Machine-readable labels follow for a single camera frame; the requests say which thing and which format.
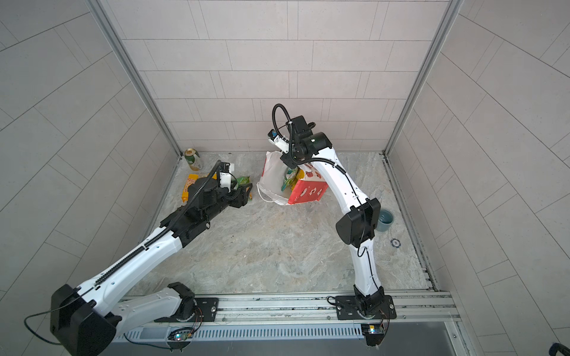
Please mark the aluminium corner post left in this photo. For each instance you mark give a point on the aluminium corner post left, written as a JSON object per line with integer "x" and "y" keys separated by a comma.
{"x": 104, "y": 23}

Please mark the white red printed paper bag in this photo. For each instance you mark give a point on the white red printed paper bag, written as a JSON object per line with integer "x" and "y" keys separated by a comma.
{"x": 309, "y": 189}

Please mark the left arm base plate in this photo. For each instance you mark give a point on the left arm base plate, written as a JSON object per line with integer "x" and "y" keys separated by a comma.
{"x": 200, "y": 309}

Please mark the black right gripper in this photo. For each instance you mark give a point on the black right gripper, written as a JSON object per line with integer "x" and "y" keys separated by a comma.
{"x": 292, "y": 162}

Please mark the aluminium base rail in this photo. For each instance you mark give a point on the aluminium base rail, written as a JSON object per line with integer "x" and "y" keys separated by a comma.
{"x": 312, "y": 308}

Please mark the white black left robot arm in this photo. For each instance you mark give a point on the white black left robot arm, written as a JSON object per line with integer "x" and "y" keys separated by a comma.
{"x": 87, "y": 318}

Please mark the aluminium corner post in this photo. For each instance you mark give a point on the aluminium corner post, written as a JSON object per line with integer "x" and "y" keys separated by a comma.
{"x": 104, "y": 23}
{"x": 449, "y": 16}

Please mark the green rainbow snack bag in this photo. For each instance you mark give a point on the green rainbow snack bag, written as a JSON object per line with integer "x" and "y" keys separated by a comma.
{"x": 290, "y": 178}

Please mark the small blue white bottle cap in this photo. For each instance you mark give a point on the small blue white bottle cap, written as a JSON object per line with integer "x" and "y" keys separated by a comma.
{"x": 395, "y": 243}

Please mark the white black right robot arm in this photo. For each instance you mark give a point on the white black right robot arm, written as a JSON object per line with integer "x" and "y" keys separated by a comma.
{"x": 356, "y": 228}

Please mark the blue-grey ceramic cup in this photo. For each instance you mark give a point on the blue-grey ceramic cup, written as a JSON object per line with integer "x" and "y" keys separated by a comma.
{"x": 385, "y": 220}

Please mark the green red snack bag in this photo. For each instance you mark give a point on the green red snack bag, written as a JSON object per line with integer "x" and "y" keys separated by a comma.
{"x": 244, "y": 181}

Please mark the aluminium corner post right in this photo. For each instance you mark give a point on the aluminium corner post right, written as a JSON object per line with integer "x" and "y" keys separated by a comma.
{"x": 449, "y": 16}

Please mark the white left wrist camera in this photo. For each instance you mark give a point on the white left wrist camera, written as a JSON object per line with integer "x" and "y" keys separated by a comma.
{"x": 225, "y": 175}

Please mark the green white drink can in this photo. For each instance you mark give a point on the green white drink can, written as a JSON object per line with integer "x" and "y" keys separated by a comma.
{"x": 193, "y": 159}

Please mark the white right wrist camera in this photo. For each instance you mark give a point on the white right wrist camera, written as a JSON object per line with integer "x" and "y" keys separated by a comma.
{"x": 278, "y": 141}

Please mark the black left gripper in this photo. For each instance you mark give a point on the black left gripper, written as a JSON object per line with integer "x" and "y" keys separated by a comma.
{"x": 243, "y": 199}

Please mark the right circuit board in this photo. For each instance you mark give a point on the right circuit board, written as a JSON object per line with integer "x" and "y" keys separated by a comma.
{"x": 373, "y": 334}

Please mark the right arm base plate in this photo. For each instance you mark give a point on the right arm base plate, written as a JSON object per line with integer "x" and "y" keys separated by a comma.
{"x": 347, "y": 309}

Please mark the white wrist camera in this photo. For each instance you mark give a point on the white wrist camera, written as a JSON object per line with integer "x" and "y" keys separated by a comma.
{"x": 225, "y": 175}
{"x": 278, "y": 141}

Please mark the left circuit board green LED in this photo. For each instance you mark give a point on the left circuit board green LED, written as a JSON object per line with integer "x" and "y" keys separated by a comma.
{"x": 181, "y": 336}

